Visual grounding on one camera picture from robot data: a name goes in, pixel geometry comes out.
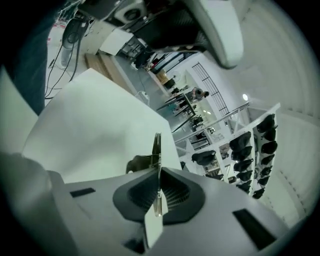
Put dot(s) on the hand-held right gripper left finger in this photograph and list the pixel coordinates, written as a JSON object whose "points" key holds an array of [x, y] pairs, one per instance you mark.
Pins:
{"points": [[82, 215]]}

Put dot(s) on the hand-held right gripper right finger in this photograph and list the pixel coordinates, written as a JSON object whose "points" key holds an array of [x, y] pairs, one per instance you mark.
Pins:
{"points": [[215, 225]]}

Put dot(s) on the thin metal object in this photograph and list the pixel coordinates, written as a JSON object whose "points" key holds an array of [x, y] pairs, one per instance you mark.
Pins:
{"points": [[157, 155]]}

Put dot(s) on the white shelf rack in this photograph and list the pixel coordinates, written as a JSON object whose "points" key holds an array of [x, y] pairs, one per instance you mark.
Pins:
{"points": [[242, 125]]}

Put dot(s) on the round white lamp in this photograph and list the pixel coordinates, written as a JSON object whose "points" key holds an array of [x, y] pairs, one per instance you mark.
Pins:
{"points": [[245, 96]]}

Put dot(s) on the white power strip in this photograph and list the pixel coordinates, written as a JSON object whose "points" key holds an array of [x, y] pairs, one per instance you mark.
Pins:
{"points": [[142, 95]]}

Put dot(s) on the black metal railing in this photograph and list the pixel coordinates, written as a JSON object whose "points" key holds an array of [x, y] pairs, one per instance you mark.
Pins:
{"points": [[212, 85]]}

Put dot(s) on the wooden boards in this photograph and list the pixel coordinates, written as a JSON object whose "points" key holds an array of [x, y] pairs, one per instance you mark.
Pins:
{"points": [[107, 67]]}

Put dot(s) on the white standing fan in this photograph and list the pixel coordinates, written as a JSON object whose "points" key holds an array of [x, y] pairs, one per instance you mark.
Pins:
{"points": [[177, 75]]}

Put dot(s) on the cardboard box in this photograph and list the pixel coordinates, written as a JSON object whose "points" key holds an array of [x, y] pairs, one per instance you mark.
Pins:
{"points": [[162, 76]]}

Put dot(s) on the person's leg in dark trousers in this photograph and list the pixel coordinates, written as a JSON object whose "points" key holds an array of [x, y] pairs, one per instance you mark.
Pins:
{"points": [[31, 57]]}

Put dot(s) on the white cabinet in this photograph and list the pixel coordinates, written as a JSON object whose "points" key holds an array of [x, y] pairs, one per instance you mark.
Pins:
{"points": [[116, 42]]}

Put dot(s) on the black frame table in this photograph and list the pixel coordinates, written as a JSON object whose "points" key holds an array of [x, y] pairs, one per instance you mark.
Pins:
{"points": [[181, 105]]}

